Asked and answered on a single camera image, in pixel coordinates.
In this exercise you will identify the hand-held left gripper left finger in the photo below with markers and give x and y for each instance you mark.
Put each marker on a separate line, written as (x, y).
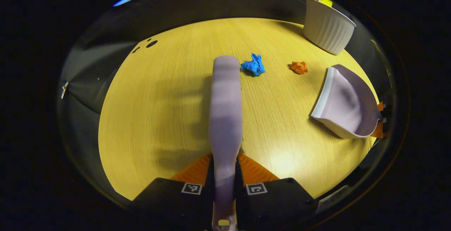
(176, 199)

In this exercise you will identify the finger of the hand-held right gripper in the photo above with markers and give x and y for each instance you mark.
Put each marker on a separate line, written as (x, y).
(381, 106)
(380, 131)

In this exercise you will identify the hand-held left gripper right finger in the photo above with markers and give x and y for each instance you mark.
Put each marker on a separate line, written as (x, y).
(275, 199)

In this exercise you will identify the pink dustpan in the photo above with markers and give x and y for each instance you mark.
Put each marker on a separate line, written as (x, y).
(347, 104)

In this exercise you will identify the orange paper ball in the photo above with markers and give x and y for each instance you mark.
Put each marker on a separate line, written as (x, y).
(299, 67)

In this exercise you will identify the small pink broom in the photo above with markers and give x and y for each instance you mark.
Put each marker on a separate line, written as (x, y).
(225, 118)

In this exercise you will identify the white ribbed garbage bin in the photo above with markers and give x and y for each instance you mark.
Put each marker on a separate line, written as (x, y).
(326, 28)

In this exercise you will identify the blue paper ball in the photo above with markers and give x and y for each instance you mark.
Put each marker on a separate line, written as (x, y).
(254, 65)

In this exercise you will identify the yellow wooden desktop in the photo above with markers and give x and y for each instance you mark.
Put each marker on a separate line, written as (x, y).
(158, 118)

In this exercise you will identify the white cloth clip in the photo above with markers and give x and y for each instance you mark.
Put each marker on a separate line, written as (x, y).
(64, 89)

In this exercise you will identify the black backdrop cloth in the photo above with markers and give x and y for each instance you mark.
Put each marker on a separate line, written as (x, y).
(105, 54)

